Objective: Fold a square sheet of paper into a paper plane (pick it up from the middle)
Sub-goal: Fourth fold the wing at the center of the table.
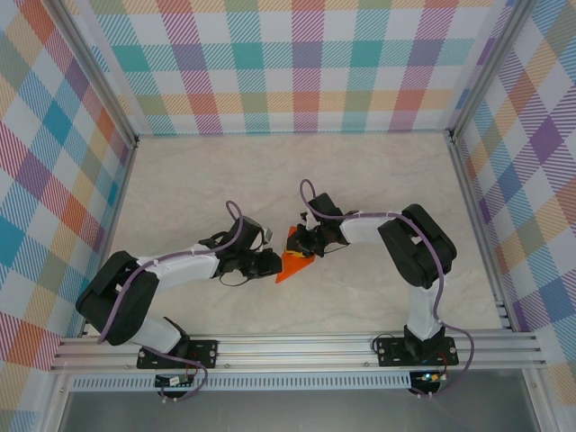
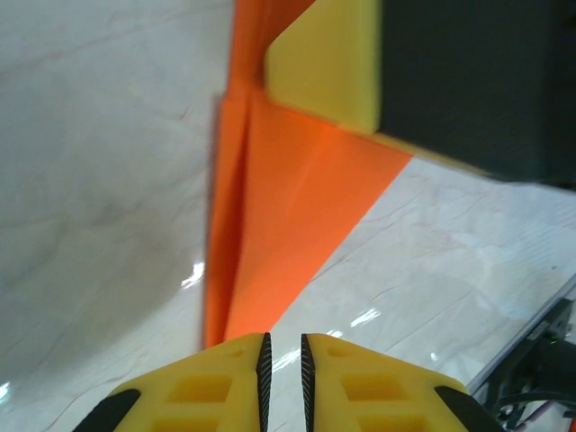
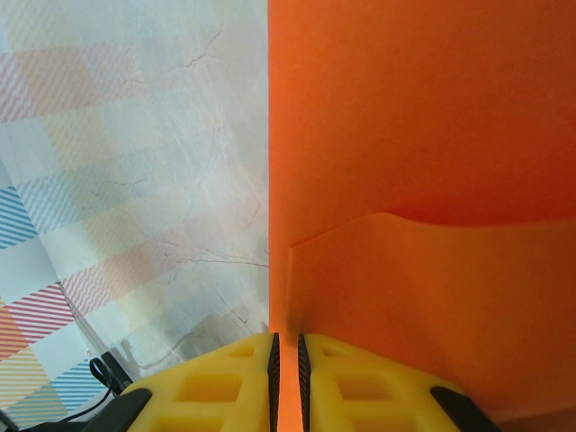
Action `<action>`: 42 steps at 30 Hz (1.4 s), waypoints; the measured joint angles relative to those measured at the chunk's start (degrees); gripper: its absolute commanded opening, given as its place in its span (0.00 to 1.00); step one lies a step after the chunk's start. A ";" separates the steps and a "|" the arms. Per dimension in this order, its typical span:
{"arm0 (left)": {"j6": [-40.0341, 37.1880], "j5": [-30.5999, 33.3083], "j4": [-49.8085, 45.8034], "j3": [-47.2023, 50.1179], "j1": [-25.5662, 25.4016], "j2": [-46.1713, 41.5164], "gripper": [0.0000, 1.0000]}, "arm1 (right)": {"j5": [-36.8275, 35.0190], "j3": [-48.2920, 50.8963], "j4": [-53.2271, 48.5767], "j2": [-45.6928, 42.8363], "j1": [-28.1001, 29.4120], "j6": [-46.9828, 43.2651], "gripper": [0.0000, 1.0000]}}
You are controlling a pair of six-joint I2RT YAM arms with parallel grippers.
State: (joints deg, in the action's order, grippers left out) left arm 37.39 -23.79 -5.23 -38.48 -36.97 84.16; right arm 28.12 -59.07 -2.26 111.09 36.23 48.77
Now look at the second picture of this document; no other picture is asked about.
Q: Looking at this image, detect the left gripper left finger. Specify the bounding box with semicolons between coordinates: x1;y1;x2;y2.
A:
80;331;274;432

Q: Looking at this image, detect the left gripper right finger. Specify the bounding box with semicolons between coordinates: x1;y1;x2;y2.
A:
300;332;500;432

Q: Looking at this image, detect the orange paper sheet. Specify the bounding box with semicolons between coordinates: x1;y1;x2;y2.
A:
202;0;413;350

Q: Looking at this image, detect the black controller board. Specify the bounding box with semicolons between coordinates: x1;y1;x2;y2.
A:
492;299;576;432

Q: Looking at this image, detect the aluminium mounting rail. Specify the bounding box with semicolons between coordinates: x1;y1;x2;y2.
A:
465;272;576;392

